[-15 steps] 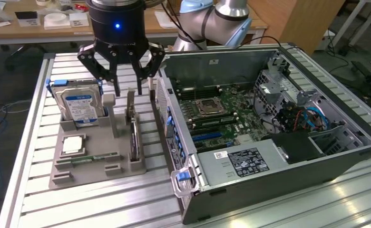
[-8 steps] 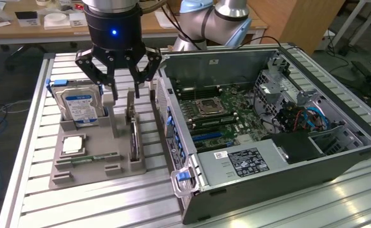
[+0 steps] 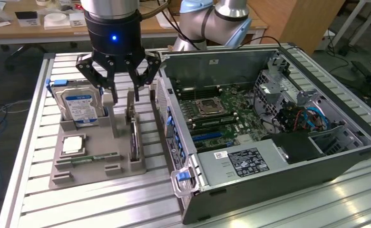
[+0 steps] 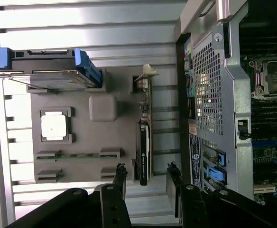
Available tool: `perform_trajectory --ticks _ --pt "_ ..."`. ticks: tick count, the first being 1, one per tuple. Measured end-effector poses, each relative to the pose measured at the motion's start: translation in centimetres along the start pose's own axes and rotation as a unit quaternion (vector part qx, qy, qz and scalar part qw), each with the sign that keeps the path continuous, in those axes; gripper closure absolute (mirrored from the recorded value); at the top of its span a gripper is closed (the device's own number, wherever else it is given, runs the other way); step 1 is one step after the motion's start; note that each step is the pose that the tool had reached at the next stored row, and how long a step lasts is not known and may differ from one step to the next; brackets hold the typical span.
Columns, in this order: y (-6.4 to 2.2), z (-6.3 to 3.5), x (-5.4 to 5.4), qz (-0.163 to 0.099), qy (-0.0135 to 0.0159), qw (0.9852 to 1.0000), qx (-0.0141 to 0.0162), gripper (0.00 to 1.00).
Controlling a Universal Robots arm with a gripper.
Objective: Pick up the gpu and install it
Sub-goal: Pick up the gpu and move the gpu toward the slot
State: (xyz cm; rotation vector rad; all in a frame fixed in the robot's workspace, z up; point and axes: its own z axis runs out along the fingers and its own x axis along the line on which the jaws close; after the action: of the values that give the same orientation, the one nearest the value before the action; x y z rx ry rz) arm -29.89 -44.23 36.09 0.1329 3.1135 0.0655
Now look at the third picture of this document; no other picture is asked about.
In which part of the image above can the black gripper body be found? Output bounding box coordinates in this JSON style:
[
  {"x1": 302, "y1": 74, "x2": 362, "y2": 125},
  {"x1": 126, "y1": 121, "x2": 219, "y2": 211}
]
[{"x1": 85, "y1": 10, "x2": 145, "y2": 63}]

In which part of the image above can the graphics card with black cooler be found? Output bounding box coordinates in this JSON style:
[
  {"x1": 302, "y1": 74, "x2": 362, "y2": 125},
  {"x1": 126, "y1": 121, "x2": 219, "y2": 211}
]
[{"x1": 126, "y1": 87, "x2": 143, "y2": 165}]

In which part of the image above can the white labelled box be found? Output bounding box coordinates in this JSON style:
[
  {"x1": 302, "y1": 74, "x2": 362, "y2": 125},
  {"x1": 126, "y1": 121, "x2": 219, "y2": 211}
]
[{"x1": 69, "y1": 13, "x2": 89, "y2": 28}]

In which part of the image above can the hard disk with blue carrier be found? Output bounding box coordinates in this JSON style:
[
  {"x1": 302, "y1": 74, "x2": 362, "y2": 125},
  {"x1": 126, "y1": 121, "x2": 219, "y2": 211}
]
[{"x1": 45, "y1": 76, "x2": 106, "y2": 128}]

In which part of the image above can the white paper stack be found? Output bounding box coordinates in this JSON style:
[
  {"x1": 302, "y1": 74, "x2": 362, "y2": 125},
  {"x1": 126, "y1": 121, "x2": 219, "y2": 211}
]
[{"x1": 159, "y1": 16, "x2": 180, "y2": 27}]

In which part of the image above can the white round bowl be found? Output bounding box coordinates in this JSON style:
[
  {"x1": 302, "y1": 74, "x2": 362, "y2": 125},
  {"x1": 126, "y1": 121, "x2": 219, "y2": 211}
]
[{"x1": 44, "y1": 13, "x2": 72, "y2": 30}]

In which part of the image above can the CPU socket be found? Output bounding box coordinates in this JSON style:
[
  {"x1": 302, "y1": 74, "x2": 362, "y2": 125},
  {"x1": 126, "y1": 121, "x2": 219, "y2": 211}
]
[{"x1": 196, "y1": 97, "x2": 227, "y2": 118}]

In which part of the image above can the black chair base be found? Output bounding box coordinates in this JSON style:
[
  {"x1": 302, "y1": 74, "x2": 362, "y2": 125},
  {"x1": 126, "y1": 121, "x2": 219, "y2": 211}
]
[{"x1": 0, "y1": 42, "x2": 48, "y2": 71}]

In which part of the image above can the black and white box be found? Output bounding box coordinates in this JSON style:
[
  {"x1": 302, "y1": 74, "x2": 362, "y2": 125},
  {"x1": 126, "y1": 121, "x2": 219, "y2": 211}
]
[{"x1": 15, "y1": 11, "x2": 41, "y2": 27}]

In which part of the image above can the long wooden desk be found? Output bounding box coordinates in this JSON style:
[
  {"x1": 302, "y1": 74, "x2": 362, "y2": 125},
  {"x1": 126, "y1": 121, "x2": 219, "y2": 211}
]
[{"x1": 0, "y1": 0, "x2": 270, "y2": 46}]

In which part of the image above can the silver CPU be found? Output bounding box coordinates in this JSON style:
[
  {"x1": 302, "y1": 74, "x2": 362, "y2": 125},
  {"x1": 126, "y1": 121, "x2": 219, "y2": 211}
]
[{"x1": 61, "y1": 136, "x2": 86, "y2": 154}]

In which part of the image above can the blue expansion slot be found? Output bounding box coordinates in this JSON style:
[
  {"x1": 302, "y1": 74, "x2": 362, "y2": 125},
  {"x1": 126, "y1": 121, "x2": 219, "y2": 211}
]
[{"x1": 192, "y1": 132, "x2": 224, "y2": 142}]

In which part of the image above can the green motherboard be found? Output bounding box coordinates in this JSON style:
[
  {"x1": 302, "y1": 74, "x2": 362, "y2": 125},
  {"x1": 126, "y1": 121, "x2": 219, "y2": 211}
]
[{"x1": 173, "y1": 79, "x2": 275, "y2": 152}]

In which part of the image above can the bare green RAM stick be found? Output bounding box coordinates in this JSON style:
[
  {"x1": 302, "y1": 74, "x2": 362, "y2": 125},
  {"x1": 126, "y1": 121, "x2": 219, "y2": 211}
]
[{"x1": 70, "y1": 153, "x2": 117, "y2": 164}]

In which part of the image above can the perforated metal disk bay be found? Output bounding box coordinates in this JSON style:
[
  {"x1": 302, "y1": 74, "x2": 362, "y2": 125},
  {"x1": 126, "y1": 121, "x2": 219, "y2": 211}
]
[{"x1": 255, "y1": 57, "x2": 303, "y2": 119}]

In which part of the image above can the silver chipset heatsink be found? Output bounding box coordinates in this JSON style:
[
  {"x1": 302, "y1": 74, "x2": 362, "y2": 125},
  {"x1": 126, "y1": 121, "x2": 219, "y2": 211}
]
[{"x1": 236, "y1": 134, "x2": 258, "y2": 144}]

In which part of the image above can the grey parts rack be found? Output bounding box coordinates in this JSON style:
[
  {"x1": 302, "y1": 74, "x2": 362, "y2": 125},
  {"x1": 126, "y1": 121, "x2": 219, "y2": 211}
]
[{"x1": 48, "y1": 91, "x2": 149, "y2": 190}]

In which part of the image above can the blue case latch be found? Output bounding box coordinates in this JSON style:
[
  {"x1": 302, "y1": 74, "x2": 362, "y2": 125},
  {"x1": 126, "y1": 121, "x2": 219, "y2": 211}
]
[{"x1": 175, "y1": 172, "x2": 191, "y2": 183}]

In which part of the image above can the grey power supply unit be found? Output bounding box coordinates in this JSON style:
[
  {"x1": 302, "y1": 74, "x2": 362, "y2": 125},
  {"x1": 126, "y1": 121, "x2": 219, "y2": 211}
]
[{"x1": 195, "y1": 139, "x2": 291, "y2": 187}]

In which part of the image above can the wooden cabinet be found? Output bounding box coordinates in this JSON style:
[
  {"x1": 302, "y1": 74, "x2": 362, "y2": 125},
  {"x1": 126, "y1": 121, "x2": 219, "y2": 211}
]
[{"x1": 246, "y1": 0, "x2": 347, "y2": 54}]

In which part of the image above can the black open PC case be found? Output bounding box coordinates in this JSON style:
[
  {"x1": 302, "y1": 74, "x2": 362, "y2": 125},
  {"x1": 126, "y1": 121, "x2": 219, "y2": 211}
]
[{"x1": 145, "y1": 46, "x2": 371, "y2": 225}]

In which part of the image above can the grey sheet metal disk bay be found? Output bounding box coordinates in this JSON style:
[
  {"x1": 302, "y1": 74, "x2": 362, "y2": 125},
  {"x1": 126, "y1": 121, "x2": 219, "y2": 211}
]
[{"x1": 308, "y1": 124, "x2": 366, "y2": 157}]

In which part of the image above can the beige cable hose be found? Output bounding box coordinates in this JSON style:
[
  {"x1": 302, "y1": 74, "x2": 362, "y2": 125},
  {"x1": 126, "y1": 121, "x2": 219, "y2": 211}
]
[{"x1": 140, "y1": 3, "x2": 173, "y2": 19}]

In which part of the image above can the black looping cable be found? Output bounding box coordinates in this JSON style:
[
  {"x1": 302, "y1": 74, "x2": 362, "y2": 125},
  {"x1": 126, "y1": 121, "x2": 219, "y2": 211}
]
[{"x1": 236, "y1": 35, "x2": 296, "y2": 49}]

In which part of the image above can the red wire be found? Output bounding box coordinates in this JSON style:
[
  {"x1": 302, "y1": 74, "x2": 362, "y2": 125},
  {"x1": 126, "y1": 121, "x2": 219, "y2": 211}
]
[{"x1": 292, "y1": 111, "x2": 304, "y2": 130}]

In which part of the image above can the blue wire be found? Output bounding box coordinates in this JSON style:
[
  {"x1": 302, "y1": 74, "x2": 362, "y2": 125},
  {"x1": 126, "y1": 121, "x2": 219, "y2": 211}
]
[{"x1": 302, "y1": 106, "x2": 330, "y2": 132}]

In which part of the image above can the white desk frame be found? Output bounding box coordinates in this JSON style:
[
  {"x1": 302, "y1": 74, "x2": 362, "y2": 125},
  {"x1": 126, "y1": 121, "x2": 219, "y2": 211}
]
[{"x1": 330, "y1": 0, "x2": 371, "y2": 65}]

